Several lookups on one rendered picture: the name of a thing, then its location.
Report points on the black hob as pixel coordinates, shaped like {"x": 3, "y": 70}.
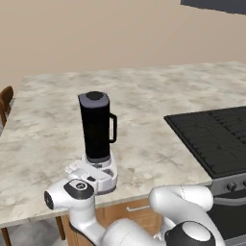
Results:
{"x": 214, "y": 141}

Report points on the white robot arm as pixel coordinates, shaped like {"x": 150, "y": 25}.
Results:
{"x": 128, "y": 233}

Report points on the brown wooden chair leg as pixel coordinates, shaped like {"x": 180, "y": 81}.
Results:
{"x": 61, "y": 228}
{"x": 5, "y": 237}

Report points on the grey blender lid, black cap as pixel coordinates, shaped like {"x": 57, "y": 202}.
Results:
{"x": 94, "y": 100}

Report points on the white blender base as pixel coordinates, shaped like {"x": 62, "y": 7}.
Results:
{"x": 107, "y": 181}

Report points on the wooden island cabinet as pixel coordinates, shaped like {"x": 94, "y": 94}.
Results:
{"x": 68, "y": 235}

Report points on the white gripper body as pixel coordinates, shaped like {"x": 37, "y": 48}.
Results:
{"x": 75, "y": 169}

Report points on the dark oven knob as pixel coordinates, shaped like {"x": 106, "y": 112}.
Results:
{"x": 244, "y": 184}
{"x": 231, "y": 186}

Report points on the wooden drawer front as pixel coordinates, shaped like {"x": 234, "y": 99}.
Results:
{"x": 134, "y": 216}

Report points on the silver oven with black door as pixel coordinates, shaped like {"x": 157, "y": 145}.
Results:
{"x": 233, "y": 217}

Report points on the dark extractor hood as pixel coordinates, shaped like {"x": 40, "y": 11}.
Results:
{"x": 217, "y": 5}

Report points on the brown wooden chair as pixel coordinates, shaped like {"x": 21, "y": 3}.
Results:
{"x": 5, "y": 102}

